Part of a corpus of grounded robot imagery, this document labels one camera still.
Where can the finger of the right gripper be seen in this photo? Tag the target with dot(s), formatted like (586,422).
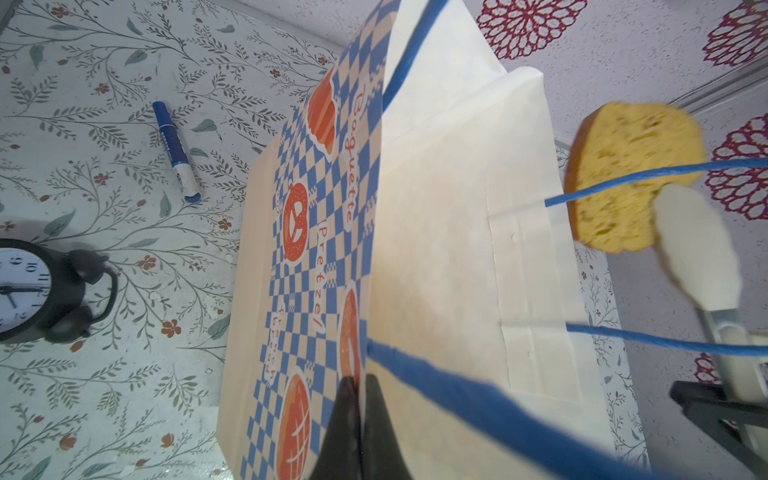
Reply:
(707,407)

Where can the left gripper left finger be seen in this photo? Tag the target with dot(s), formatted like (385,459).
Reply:
(340,454)

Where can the black alarm clock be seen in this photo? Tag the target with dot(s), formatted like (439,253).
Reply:
(43,292)

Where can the blue checkered paper bag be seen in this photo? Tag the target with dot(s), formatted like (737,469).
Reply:
(408,221)

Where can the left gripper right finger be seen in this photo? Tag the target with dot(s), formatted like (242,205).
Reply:
(381,456)

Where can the blue marker pen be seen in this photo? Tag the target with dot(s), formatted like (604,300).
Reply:
(177,155)

